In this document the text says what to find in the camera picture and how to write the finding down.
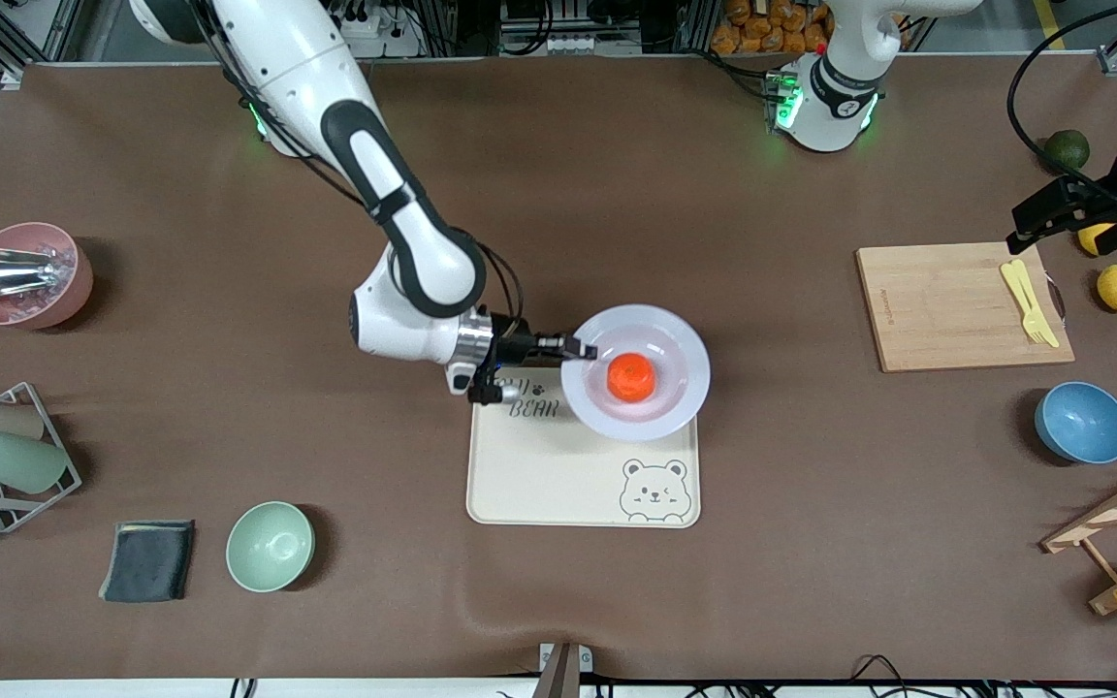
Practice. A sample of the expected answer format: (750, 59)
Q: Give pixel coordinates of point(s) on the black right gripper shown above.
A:
(513, 344)

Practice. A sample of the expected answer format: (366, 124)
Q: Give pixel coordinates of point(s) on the orange fruit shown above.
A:
(631, 378)

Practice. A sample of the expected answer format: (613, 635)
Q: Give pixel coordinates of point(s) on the white round plate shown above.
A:
(675, 334)

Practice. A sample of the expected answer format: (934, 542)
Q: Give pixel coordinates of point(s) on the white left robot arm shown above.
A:
(825, 121)

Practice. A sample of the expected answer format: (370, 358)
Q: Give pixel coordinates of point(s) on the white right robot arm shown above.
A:
(423, 252)

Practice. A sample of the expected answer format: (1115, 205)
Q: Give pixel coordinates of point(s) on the yellow plastic knife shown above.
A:
(1012, 281)

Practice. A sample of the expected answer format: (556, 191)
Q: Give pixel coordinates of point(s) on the dark green lime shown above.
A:
(1068, 147)

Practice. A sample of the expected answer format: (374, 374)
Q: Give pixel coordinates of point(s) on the yellow plastic fork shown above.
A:
(1038, 315)

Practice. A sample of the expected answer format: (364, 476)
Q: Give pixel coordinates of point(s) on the wooden cutting board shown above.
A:
(946, 305)

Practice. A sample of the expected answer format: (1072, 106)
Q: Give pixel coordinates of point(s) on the cream bear print tray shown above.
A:
(558, 475)

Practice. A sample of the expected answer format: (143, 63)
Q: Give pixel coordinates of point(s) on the blue bowl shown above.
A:
(1084, 422)

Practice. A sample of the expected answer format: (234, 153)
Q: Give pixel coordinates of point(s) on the wooden peg rack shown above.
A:
(1116, 509)

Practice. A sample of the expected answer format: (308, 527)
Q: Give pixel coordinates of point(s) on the brown table mat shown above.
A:
(811, 543)

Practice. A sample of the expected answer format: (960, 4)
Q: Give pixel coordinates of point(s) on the bag of orange fruit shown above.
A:
(772, 29)

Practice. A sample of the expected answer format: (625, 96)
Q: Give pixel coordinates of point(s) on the pale green bowl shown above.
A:
(270, 548)

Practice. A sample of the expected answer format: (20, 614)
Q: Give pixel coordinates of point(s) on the white power strip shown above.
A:
(379, 34)

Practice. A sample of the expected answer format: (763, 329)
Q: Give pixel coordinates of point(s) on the dark grey folded cloth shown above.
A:
(146, 560)

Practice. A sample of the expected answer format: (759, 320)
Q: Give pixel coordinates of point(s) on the pink bowl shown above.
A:
(35, 308)

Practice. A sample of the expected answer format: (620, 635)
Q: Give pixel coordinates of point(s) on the pale green cup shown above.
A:
(15, 461)

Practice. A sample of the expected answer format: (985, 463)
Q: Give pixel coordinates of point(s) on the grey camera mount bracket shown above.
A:
(560, 669)

